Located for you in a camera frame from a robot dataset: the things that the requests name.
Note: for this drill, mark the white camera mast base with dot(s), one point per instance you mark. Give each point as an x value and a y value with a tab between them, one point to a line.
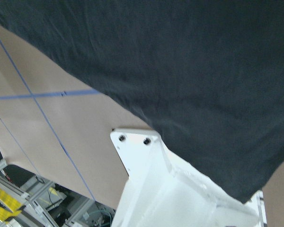
163	190

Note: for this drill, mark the black graphic t-shirt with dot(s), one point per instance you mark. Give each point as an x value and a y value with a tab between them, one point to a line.
207	75

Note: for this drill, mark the brown paper table cover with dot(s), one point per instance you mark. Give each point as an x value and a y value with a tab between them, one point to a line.
55	126

